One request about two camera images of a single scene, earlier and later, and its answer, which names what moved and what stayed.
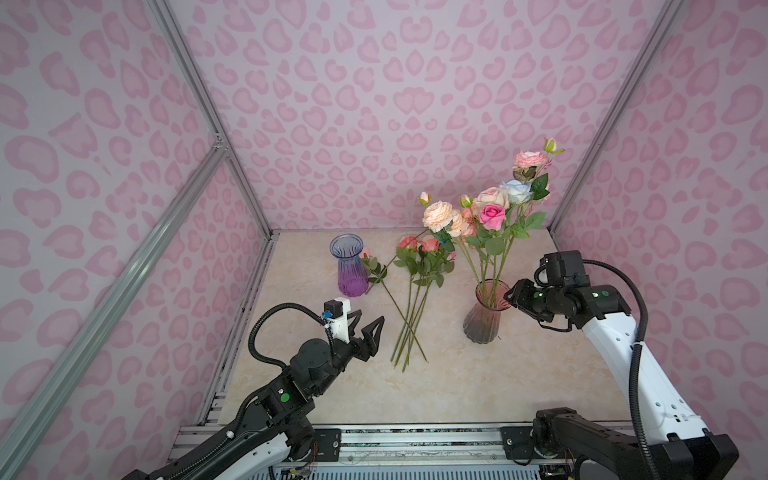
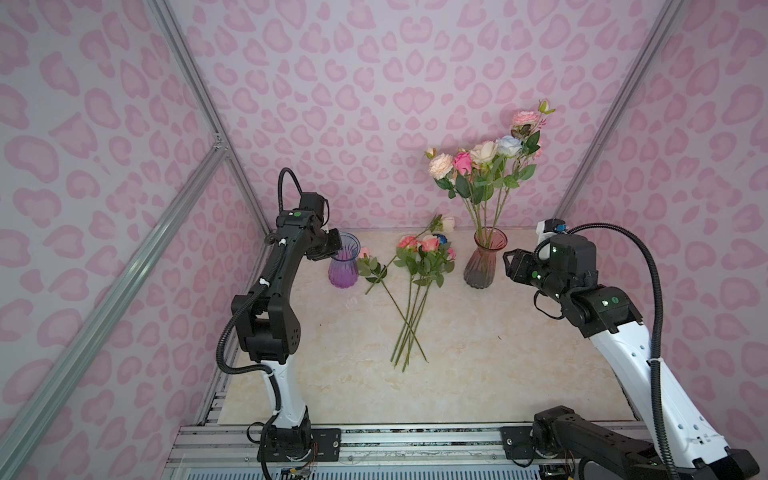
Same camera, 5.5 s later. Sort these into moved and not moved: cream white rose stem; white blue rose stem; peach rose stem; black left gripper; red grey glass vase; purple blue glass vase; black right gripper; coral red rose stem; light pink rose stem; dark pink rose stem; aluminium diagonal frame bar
Moved: purple blue glass vase; red grey glass vase; black right gripper; peach rose stem; dark pink rose stem; cream white rose stem; white blue rose stem; light pink rose stem; black left gripper
Not moved: coral red rose stem; aluminium diagonal frame bar
